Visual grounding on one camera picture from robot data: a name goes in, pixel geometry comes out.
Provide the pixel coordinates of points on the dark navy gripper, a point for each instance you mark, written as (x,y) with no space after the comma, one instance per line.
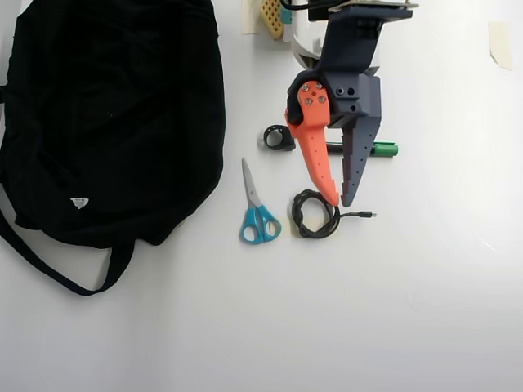
(352,102)

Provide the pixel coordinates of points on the beige masking tape piece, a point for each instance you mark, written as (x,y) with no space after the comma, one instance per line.
(249,20)
(500,45)

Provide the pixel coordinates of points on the black fabric bag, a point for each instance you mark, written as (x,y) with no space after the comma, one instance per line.
(102,122)

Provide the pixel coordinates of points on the green and black marker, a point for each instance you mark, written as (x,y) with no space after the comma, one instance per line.
(386,150)

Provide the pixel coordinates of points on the teal and white robot base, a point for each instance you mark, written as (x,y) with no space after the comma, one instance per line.
(286,14)

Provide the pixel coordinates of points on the yellow perforated block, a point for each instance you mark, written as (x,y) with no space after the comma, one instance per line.
(271,20)

